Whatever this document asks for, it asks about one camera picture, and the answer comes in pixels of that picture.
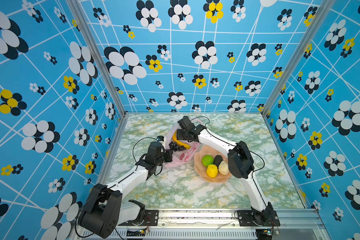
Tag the right green circuit board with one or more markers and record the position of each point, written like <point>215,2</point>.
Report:
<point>266,234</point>

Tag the yellow fake banana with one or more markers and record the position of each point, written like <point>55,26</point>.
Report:
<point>179,143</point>

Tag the pink scalloped plastic plate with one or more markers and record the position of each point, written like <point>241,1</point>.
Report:
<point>201,169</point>

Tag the pink plastic bag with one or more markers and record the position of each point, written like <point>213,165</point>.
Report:
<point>183,151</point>

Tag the yellow fake lemon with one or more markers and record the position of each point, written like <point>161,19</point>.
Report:
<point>212,171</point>

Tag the right aluminium corner post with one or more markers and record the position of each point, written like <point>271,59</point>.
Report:
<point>311,31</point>

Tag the black fake grapes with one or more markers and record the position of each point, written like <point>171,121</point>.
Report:
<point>173,146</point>

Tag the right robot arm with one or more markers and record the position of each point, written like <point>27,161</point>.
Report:
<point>240,165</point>

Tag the left green circuit board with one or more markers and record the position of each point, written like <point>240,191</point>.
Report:
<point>137,233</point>

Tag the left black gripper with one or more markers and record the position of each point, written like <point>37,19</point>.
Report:
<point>168,153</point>

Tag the aluminium front rail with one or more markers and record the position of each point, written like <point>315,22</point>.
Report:
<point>220,224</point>

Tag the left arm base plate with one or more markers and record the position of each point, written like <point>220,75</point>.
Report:
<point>148,218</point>

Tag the left aluminium corner post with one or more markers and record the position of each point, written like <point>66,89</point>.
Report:
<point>90,41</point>

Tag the aluminium corner post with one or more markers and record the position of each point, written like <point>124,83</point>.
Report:
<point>311,31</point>
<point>90,41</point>

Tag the green fake lime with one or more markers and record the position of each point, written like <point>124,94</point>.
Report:
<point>207,160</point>

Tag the dark fake avocado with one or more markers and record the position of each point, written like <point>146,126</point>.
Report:
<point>217,160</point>

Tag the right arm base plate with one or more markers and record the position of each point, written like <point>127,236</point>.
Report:
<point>249,218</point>

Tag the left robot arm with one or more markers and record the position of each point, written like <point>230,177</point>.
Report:
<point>103,209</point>

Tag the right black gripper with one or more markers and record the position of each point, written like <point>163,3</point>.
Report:
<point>179,135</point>

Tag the green circuit board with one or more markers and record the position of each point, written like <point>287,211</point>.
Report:
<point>266,234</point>
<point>137,233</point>

